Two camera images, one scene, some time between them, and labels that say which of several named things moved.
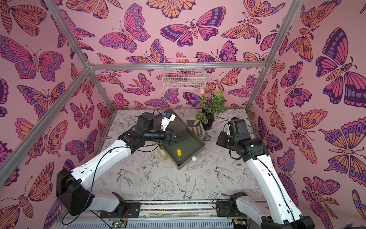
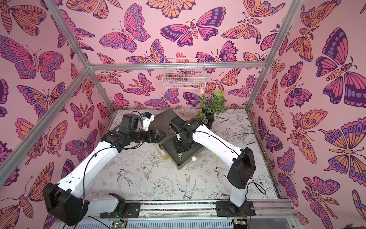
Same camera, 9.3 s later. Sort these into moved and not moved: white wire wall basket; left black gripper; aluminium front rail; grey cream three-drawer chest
Moved: left black gripper
Not moved: aluminium front rail; white wire wall basket; grey cream three-drawer chest
